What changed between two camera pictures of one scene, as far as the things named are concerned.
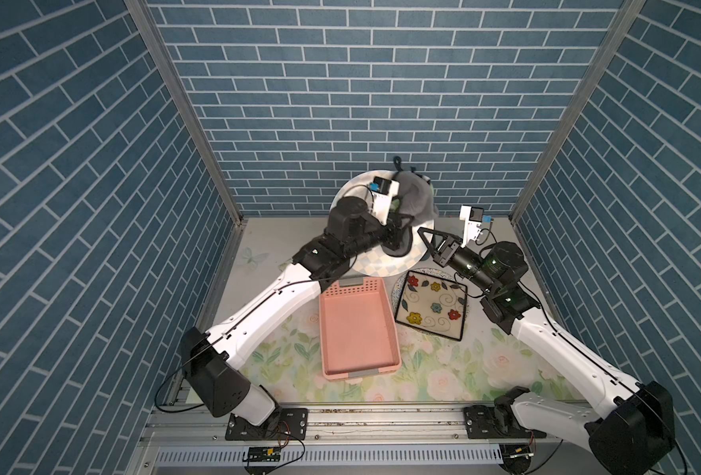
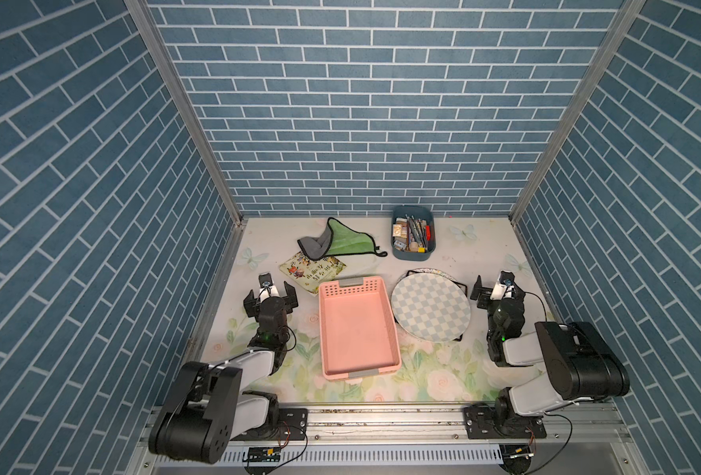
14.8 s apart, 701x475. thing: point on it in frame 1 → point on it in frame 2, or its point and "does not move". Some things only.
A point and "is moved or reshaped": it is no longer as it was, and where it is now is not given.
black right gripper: [444, 249] → [477, 289]
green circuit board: [264, 454] does not move
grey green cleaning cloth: [416, 198] is moved or reshaped
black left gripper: [390, 234] → [288, 301]
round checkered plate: [380, 262] → [430, 307]
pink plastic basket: [359, 329] does not move
